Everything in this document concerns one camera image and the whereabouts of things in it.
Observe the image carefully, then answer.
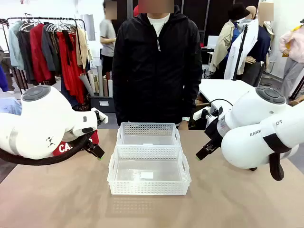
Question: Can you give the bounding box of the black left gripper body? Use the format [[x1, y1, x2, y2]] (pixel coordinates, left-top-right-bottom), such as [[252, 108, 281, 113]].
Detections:
[[83, 137, 95, 152]]

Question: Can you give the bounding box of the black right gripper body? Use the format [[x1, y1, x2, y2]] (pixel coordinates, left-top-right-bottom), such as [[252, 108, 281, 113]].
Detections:
[[204, 115, 224, 146]]

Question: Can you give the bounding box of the red CAMPUS pouch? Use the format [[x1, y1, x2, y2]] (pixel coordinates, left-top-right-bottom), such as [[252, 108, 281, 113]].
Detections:
[[52, 130, 99, 157]]

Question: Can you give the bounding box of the person's right forearm black sleeve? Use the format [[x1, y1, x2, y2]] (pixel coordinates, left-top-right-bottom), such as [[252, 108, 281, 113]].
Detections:
[[112, 78, 130, 127]]

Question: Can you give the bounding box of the person's left forearm black sleeve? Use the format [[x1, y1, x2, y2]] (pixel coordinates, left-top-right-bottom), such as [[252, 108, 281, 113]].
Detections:
[[181, 78, 203, 119]]

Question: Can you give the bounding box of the white background table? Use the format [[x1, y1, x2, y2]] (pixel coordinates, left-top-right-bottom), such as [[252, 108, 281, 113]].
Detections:
[[198, 78, 258, 113]]

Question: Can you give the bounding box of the dark grey storage bin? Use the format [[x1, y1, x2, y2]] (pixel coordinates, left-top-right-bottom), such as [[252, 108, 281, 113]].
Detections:
[[90, 95, 117, 113]]

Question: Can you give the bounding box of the small white perforated plastic basket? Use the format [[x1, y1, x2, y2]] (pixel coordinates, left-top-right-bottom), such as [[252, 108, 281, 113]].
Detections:
[[116, 122, 182, 147]]

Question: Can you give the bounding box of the large white perforated plastic basket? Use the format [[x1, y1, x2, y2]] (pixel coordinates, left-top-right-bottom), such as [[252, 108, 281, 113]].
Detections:
[[106, 144, 192, 196]]

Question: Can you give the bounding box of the grey slanted paper roll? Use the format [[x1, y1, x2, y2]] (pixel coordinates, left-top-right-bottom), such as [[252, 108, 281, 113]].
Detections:
[[78, 72, 95, 96]]

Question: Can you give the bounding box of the tall grey cardboard tube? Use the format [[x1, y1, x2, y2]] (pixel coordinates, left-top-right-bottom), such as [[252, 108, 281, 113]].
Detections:
[[95, 65, 105, 97]]

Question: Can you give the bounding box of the red hanging dress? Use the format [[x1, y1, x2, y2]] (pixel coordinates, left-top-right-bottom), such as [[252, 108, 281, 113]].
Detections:
[[57, 31, 86, 105]]

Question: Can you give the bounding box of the person in black jacket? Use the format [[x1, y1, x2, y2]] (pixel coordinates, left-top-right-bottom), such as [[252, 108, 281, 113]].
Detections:
[[112, 5, 203, 127]]

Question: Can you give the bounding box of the white hanging shirt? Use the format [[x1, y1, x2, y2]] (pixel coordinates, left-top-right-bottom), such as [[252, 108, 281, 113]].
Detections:
[[224, 19, 260, 81]]

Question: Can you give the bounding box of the black tripod pole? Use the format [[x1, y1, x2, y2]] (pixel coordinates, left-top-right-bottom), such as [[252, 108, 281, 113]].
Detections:
[[232, 24, 249, 81]]

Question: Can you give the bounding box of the mannequin in beige trench coat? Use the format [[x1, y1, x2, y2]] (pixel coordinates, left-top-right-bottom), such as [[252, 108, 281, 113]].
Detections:
[[209, 6, 257, 79]]

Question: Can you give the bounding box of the light blue shirt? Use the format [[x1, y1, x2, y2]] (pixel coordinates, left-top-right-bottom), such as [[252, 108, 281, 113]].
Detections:
[[0, 96, 23, 116]]

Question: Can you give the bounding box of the white sign board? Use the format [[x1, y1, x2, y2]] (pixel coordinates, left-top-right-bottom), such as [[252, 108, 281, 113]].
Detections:
[[207, 35, 222, 48]]

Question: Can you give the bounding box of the mannequin in navy top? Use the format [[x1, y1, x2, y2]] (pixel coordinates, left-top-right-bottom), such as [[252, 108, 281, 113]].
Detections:
[[244, 2, 276, 87]]

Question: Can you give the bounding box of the beige hanging garment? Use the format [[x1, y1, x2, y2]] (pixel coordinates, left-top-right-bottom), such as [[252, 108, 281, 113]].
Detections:
[[75, 28, 93, 70]]

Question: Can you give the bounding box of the dark grey hanging jacket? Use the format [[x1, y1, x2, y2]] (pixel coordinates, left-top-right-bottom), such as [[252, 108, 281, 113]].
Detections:
[[41, 23, 62, 77]]

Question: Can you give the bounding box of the red hanging jacket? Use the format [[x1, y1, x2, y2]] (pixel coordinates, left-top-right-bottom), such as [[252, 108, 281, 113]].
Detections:
[[29, 23, 57, 83]]

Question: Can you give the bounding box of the bystander in grey t-shirt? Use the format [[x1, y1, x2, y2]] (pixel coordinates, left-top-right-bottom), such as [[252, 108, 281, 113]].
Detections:
[[99, 1, 117, 77]]

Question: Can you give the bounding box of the black hanging garment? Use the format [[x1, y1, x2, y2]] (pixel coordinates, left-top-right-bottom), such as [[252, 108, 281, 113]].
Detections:
[[16, 29, 37, 84]]

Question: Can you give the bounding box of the bystander in pink hoodie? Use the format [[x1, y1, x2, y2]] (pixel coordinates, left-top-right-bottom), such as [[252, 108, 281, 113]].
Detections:
[[278, 18, 304, 102]]

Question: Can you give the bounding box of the light blue hanging jacket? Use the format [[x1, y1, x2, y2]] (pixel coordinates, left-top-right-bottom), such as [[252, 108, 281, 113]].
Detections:
[[8, 20, 25, 71]]

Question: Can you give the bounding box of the black bucket hat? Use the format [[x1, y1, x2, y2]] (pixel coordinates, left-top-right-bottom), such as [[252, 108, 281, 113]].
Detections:
[[228, 2, 251, 21]]

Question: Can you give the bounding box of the black metal clothes rack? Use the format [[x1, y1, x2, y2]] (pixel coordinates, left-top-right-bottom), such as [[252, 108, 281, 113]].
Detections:
[[0, 16, 86, 95]]

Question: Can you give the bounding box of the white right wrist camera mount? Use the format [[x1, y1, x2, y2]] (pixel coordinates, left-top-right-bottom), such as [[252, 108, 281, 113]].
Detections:
[[192, 106, 215, 122]]

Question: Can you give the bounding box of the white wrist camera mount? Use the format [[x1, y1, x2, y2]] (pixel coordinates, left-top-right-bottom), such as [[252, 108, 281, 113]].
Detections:
[[91, 107, 109, 125], [192, 106, 215, 122]]

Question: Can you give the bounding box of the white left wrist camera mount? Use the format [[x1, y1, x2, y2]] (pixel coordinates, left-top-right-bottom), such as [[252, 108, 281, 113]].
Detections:
[[91, 107, 109, 125]]

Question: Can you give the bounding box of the black right arm cable sleeve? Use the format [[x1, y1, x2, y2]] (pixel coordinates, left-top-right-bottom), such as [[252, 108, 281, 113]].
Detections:
[[263, 133, 292, 181]]

